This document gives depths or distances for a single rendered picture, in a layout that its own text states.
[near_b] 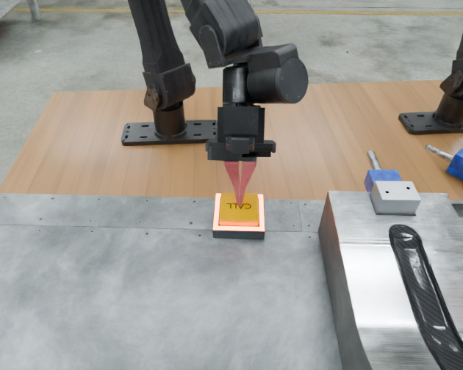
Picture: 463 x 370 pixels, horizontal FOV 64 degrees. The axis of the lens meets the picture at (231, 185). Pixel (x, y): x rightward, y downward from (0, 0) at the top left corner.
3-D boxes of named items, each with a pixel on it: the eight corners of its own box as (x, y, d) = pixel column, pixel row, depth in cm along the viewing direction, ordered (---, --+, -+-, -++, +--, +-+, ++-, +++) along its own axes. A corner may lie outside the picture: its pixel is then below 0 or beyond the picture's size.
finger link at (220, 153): (255, 211, 55) (257, 147, 53) (206, 210, 55) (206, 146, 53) (253, 200, 61) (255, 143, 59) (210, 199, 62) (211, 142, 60)
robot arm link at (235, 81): (274, 111, 54) (276, 62, 53) (245, 111, 50) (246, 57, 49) (242, 110, 59) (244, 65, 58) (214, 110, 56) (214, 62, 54)
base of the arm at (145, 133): (218, 109, 71) (217, 90, 76) (112, 112, 70) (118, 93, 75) (219, 142, 76) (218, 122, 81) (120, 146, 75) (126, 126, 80)
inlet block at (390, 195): (350, 165, 61) (359, 139, 57) (381, 166, 61) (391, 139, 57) (371, 227, 51) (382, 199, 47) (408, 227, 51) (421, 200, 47)
